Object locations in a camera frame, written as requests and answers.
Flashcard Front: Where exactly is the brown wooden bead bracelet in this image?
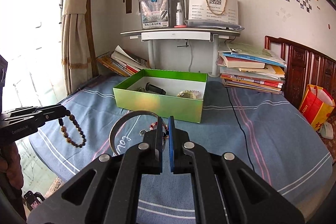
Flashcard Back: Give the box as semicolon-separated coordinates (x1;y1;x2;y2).
58;110;87;148

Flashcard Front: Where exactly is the silver metal bangle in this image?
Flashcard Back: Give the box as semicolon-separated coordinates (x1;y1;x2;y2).
109;110;166;157

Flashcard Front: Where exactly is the person's left hand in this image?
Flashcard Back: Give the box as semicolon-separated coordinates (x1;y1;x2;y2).
1;143;24;190

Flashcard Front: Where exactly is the blue striped bed sheet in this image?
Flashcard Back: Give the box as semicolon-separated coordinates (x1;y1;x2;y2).
30;76;335;223

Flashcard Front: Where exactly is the left leaning pile of books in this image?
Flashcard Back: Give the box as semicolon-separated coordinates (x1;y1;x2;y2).
96;46;150;77

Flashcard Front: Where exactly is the green cardboard box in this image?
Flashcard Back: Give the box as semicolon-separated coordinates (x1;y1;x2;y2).
113;69;207;123

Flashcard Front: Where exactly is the black cylindrical object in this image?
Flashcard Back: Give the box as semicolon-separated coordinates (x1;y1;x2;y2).
145;83;166;95

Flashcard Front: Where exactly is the red yellow shopping bag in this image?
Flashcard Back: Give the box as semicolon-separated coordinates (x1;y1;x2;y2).
299;84;335;131

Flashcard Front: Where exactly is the right stack of books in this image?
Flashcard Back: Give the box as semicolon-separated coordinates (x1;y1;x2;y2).
217;42;287;94

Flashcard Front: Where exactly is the white bed desk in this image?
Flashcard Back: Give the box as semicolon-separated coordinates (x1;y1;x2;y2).
120;27;241;77

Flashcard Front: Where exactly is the red wooden headboard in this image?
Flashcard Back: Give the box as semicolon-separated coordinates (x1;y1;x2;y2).
264;36;335;108

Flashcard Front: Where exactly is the beige curtain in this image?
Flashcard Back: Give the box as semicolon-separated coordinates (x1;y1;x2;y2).
61;0;92;94

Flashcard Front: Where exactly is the clear plastic pen box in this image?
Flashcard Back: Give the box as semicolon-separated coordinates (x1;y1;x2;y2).
138;0;171;30

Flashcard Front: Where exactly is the grey flat folder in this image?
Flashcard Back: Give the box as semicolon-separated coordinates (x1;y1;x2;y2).
185;19;244;31

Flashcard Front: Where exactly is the white spray bottle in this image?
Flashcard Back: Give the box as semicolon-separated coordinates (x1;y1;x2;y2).
175;2;184;26

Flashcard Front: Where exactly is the white paper gift bag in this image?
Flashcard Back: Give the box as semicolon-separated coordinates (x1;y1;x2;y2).
188;0;239;24

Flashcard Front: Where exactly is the red bead bracelet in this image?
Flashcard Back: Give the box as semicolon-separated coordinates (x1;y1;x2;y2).
148;121;169;138

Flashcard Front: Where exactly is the black cable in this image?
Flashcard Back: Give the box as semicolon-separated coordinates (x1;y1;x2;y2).
225;86;256;172

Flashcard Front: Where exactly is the pale jade bracelet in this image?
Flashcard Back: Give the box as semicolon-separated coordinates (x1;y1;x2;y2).
176;90;203;100

